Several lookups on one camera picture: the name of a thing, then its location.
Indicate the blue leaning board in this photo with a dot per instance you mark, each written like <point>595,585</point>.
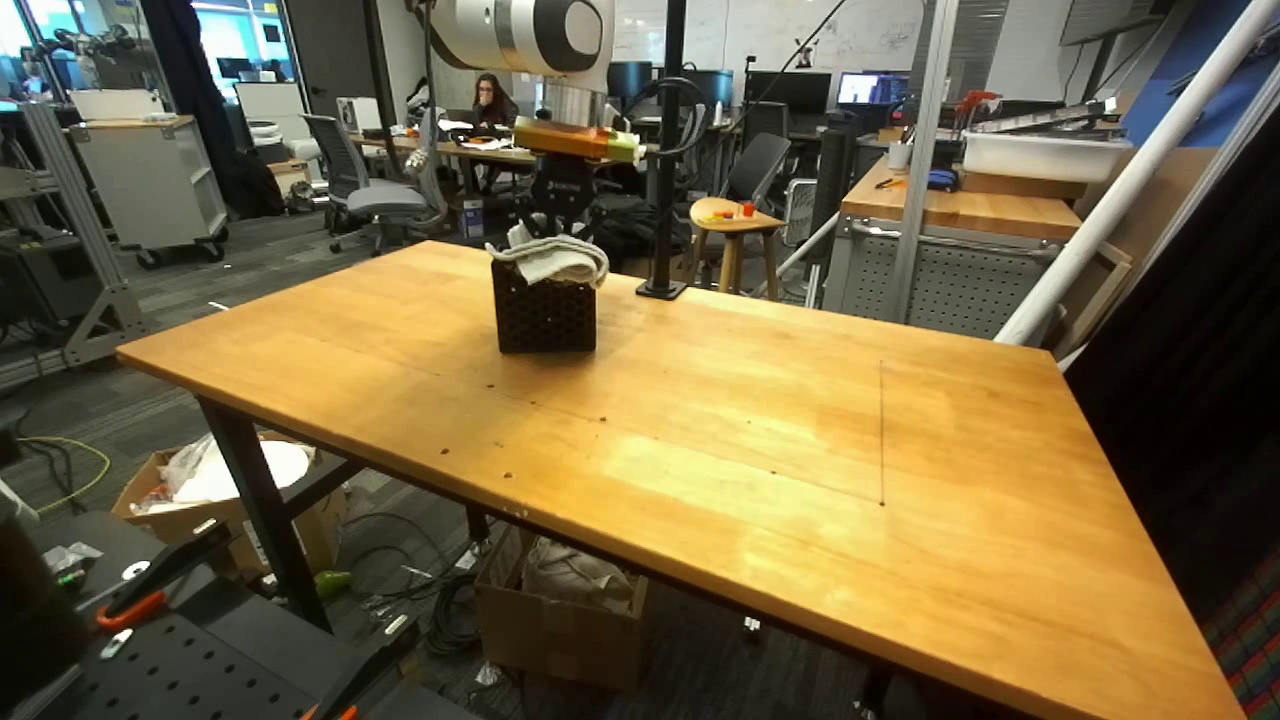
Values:
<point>1201,65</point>

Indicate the white leaning pole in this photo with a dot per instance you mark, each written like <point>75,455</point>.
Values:
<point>1134,186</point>

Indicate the round wooden stool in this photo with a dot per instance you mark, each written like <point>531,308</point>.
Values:
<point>724,219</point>

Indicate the black perforated square cup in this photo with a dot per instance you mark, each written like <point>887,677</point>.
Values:
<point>542,322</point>

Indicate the white wheeled cabinet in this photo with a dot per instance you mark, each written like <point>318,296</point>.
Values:
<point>145,181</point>

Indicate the grey office chair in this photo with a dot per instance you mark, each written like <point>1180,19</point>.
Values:
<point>383,200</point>

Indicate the white plastic sheet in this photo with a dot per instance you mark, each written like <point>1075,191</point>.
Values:
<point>254,471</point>

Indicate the cardboard box with white plastic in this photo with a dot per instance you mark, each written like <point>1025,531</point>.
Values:
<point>160,514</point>

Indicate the black curtain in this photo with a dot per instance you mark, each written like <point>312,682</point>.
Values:
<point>1185,400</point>

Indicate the grey vertical metal post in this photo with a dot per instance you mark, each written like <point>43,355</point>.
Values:
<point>926,163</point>

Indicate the black stand pole with base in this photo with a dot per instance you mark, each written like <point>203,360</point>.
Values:
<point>665,163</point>

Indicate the grey metal shelf frame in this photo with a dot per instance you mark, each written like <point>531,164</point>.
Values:
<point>62,350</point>

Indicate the yellow wrist camera block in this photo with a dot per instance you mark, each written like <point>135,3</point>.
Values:
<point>572,141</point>

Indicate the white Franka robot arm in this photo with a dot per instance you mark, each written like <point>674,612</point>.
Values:
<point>522,34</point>

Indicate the seated person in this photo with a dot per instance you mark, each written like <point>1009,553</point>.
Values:
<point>488,100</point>

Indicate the computer monitor with blue screen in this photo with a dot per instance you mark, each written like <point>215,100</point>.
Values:
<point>866,88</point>

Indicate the white terry cloth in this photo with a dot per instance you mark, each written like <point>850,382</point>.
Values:
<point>553,260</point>

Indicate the cardboard box with grey filling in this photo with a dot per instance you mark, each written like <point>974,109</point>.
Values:
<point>561,641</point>

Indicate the small orange object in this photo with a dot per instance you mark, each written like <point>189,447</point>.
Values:
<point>750,209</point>

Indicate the wooden top workbench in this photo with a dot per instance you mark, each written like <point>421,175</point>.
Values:
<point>963,207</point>

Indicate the black perforated board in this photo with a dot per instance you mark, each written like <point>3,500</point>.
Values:
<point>203,666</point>

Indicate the dark office chair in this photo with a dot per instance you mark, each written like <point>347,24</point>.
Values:
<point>763,164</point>

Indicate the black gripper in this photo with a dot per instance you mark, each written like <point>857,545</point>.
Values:
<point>564,186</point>

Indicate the white plastic bin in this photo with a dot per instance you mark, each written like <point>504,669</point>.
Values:
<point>1040,158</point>

